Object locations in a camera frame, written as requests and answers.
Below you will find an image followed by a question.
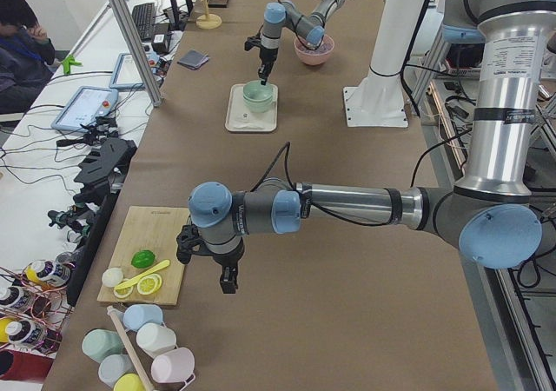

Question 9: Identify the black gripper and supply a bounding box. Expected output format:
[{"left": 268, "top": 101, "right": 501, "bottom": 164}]
[
  {"left": 244, "top": 34, "right": 279, "bottom": 85},
  {"left": 176, "top": 224, "right": 244, "bottom": 295}
]

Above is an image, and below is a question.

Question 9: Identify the green bowl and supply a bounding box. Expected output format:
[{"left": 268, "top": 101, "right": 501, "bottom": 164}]
[
  {"left": 243, "top": 96, "right": 274, "bottom": 113},
  {"left": 242, "top": 80, "right": 274, "bottom": 103}
]

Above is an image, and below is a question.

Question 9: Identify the pink bowl with ice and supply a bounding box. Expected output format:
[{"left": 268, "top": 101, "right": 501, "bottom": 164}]
[{"left": 294, "top": 35, "right": 334, "bottom": 66}]

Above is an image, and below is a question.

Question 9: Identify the beige rabbit serving tray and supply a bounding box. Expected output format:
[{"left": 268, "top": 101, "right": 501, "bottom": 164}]
[{"left": 225, "top": 83, "right": 278, "bottom": 133}]

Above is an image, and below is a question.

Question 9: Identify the yellow plastic knife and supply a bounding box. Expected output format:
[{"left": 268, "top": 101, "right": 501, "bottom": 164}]
[{"left": 115, "top": 259, "right": 171, "bottom": 290}]

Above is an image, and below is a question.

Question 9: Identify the folded grey cloth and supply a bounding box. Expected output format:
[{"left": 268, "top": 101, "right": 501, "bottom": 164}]
[{"left": 177, "top": 50, "right": 210, "bottom": 70}]

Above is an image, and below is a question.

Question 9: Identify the wooden mug tree stand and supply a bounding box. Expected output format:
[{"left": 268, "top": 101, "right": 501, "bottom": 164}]
[{"left": 195, "top": 0, "right": 222, "bottom": 30}]

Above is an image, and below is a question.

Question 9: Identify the lemon slice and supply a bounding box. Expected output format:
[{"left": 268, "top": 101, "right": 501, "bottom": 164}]
[
  {"left": 136, "top": 273, "right": 162, "bottom": 295},
  {"left": 112, "top": 286, "right": 134, "bottom": 299}
]

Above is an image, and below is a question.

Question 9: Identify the green lime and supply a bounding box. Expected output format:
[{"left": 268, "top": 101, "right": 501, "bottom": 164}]
[{"left": 130, "top": 249, "right": 156, "bottom": 268}]

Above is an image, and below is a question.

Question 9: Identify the white mug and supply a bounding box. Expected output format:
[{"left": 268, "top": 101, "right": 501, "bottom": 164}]
[{"left": 136, "top": 322, "right": 177, "bottom": 358}]

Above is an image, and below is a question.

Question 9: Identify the wooden cutting board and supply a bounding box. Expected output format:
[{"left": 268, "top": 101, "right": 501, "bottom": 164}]
[{"left": 97, "top": 206, "right": 189, "bottom": 307}]

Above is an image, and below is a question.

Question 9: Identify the pink mug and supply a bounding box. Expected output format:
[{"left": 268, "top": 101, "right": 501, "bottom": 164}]
[{"left": 149, "top": 347, "right": 196, "bottom": 384}]

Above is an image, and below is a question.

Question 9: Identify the blue mug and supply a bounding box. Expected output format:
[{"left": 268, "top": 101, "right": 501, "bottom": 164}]
[{"left": 122, "top": 304, "right": 163, "bottom": 332}]

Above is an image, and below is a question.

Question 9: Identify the white garlic bulb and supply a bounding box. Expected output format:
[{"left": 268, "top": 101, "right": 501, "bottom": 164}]
[{"left": 102, "top": 267, "right": 124, "bottom": 288}]

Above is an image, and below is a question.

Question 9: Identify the black keyboard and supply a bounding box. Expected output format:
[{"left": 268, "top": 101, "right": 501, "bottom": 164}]
[{"left": 131, "top": 3, "right": 156, "bottom": 42}]

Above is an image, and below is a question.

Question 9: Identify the yellow mug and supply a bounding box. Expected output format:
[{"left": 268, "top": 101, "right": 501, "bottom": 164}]
[{"left": 113, "top": 373, "right": 145, "bottom": 391}]

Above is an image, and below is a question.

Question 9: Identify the blue teach pendant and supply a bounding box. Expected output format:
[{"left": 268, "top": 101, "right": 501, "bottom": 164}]
[
  {"left": 109, "top": 53, "right": 144, "bottom": 91},
  {"left": 50, "top": 86, "right": 118, "bottom": 132}
]

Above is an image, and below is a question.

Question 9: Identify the grey mug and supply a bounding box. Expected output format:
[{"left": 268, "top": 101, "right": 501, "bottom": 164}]
[{"left": 97, "top": 355, "right": 134, "bottom": 388}]

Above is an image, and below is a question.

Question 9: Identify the green mug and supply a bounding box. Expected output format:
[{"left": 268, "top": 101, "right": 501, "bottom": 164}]
[{"left": 82, "top": 328, "right": 123, "bottom": 363}]

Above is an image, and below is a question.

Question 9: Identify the seated person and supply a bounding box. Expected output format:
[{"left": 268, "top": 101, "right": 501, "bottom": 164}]
[{"left": 1, "top": 0, "right": 56, "bottom": 114}]

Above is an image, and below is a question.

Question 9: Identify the white wire mug rack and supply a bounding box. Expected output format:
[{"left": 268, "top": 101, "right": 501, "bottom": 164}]
[{"left": 160, "top": 316, "right": 197, "bottom": 386}]

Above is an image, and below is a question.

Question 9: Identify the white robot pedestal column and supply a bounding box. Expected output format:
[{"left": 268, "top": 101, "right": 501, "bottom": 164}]
[{"left": 343, "top": 0, "right": 430, "bottom": 128}]

